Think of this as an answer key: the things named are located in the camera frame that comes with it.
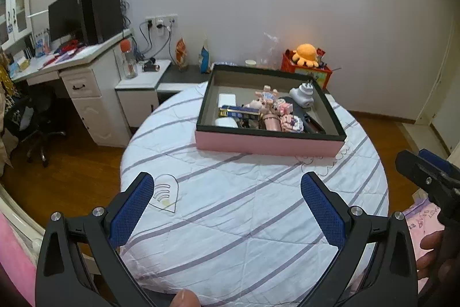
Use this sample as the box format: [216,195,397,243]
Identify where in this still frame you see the white wall power outlet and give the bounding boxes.
[144,14,179,31]

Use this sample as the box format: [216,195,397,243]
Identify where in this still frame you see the pink box with dark rim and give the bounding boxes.
[195,64,348,157]

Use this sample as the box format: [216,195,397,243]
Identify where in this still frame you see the black remote control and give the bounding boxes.
[280,96,326,134]

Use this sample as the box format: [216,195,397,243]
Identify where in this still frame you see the white plug-in device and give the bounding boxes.
[289,80,315,109]

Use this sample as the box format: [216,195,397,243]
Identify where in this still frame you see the blue and white carton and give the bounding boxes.
[34,33,50,56]

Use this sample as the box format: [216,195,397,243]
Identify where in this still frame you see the white bed frame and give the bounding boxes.
[0,184,46,258]

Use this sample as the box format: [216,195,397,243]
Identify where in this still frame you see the red papers on desk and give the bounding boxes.
[42,45,86,67]

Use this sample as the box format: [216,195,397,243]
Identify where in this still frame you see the pink printed bed sheet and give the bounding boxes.
[403,200,445,240]

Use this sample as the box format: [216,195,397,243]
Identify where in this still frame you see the white charger adapter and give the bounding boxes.
[218,93,238,109]

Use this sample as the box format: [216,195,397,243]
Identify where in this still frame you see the blue and gold box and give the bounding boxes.
[219,105,261,121]

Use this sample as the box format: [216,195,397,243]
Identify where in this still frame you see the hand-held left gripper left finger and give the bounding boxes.
[35,171,156,307]

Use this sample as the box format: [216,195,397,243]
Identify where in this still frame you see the white desk with drawers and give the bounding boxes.
[10,28,136,148]

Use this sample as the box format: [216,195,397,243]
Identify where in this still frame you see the cream door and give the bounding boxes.
[416,22,460,157]

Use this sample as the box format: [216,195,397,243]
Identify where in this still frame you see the clear plastic wrapper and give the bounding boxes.
[264,31,281,67]

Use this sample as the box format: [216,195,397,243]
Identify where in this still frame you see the white earbuds case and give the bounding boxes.
[214,116,240,129]

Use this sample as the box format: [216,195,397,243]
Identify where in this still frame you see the black power cable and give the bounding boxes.
[138,21,155,60]
[160,24,175,60]

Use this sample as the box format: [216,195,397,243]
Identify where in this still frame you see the pink block-built figure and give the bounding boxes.
[280,113,304,134]

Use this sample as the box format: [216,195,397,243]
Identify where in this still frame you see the orange octopus plush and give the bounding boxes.
[291,43,319,68]

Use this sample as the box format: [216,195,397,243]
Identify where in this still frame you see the person's right hand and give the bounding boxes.
[416,231,454,279]

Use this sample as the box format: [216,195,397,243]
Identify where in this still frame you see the small doll figurine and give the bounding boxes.
[255,84,280,103]

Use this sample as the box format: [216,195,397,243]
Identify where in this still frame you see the clear bottle with orange cap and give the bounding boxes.
[119,39,139,79]

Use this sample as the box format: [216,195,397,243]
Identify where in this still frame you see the pink cloth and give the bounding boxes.
[0,213,37,307]

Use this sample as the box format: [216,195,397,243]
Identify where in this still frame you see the dark top low cabinet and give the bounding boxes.
[156,64,213,103]

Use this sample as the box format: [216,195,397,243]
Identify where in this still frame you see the orange snack bag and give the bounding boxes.
[174,37,189,70]

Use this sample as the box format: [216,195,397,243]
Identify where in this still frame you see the person's left hand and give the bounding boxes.
[170,289,200,307]

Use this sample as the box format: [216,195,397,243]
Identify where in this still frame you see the black office chair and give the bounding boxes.
[14,96,68,168]

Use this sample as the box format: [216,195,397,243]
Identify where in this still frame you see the white low side cabinet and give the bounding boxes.
[114,58,173,130]

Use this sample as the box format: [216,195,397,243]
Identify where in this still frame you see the leopard print cloth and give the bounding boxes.
[0,54,23,128]

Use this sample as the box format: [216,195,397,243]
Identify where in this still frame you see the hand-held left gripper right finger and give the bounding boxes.
[300,171,420,307]

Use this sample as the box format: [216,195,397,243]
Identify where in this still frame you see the black computer monitor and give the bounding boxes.
[47,0,85,44]

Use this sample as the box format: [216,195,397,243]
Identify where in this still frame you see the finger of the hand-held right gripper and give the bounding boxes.
[418,148,460,182]
[395,149,438,193]

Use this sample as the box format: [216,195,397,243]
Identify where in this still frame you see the white glass-door cabinet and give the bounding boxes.
[0,0,32,49]

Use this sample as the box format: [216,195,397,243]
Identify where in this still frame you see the small black gadget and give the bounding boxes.
[141,58,161,73]

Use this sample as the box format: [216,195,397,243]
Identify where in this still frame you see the pink metallic bottle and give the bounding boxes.
[260,112,283,131]

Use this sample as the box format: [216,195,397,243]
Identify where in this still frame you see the red printed box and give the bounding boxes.
[281,49,333,91]

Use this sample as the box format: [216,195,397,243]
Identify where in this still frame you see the black computer tower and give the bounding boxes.
[80,0,125,46]

